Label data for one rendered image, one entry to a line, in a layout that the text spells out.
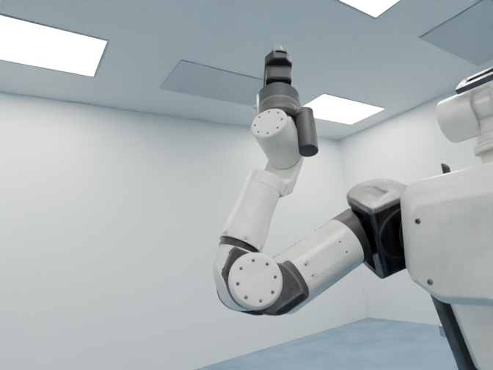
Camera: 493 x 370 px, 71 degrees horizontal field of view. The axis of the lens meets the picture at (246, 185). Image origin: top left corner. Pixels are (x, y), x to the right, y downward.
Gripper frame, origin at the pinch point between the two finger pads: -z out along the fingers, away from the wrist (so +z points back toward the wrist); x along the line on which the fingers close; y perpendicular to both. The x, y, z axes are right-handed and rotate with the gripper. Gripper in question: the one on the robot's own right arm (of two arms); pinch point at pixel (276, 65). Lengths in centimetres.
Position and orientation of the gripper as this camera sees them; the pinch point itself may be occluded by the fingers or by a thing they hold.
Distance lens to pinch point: 81.2
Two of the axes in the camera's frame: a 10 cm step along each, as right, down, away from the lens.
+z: -0.2, 8.3, -5.6
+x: 0.2, -5.6, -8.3
